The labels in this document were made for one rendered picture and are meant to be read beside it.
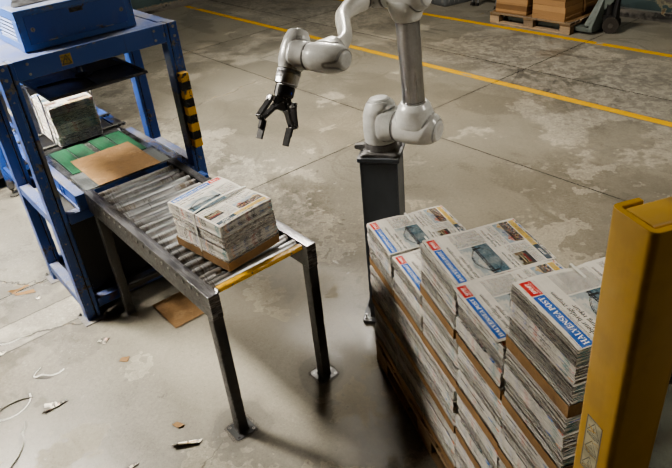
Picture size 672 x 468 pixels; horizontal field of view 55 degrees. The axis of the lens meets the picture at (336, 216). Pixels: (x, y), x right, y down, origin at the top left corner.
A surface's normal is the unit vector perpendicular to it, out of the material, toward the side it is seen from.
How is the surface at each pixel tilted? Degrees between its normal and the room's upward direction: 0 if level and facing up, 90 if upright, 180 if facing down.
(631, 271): 90
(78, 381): 0
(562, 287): 1
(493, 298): 1
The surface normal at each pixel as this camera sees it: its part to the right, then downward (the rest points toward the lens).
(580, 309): -0.07, -0.86
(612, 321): -0.95, 0.23
